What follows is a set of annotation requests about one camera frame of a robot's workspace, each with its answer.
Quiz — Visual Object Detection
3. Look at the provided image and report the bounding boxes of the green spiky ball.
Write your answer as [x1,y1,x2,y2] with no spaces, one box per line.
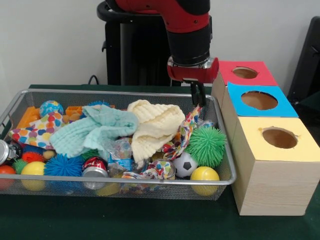
[184,126,228,168]

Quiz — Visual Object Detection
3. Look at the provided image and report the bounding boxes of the mint waffle cloth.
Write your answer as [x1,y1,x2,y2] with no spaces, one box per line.
[49,104,140,159]

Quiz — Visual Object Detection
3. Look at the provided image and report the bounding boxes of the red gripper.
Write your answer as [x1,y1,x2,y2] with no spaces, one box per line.
[166,57,220,107]

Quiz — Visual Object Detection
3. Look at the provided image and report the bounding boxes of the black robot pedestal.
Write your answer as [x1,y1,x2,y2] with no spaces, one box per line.
[96,1,191,87]

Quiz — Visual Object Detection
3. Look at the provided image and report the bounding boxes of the orange ball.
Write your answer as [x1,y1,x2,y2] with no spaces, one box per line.
[0,164,17,190]

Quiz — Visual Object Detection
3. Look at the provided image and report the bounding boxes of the dark green table cloth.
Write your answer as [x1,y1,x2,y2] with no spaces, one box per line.
[0,84,320,240]
[298,96,320,151]

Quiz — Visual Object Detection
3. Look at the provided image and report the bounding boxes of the wooden box with three holes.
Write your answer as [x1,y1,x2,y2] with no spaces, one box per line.
[211,60,320,216]

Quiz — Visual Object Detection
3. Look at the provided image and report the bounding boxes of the cream waffle cloth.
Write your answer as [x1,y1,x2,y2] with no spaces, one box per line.
[126,99,186,163]

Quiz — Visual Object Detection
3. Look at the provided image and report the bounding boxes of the yellow ball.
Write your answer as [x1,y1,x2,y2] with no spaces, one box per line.
[20,161,47,192]
[189,166,220,196]

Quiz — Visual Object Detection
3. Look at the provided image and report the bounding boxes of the blue globe ball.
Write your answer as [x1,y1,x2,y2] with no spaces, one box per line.
[39,100,65,118]

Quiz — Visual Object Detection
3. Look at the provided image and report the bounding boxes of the polka dot cloth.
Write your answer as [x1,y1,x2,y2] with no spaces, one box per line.
[162,104,203,161]
[8,111,66,149]

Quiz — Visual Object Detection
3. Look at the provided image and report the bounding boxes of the blue spiky ball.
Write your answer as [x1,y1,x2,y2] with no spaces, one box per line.
[43,153,84,178]

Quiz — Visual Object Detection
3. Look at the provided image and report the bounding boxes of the wire mesh bin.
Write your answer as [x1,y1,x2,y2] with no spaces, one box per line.
[0,88,237,202]

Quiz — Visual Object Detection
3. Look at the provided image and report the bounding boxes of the silver can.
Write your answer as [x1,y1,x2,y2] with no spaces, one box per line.
[0,139,16,166]

